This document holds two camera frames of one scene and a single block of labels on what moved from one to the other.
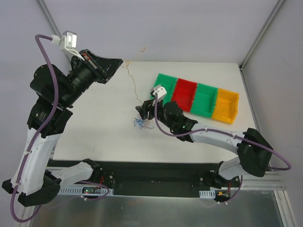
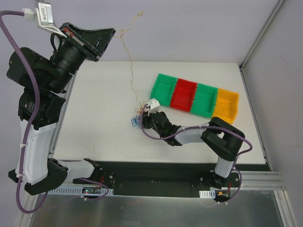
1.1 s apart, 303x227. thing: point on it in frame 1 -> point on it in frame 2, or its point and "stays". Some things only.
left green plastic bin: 168,82 stays
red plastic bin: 184,93 stays
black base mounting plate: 162,178 stays
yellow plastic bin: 226,106 stays
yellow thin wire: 127,63 -> 140,13
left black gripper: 95,68 -> 83,45
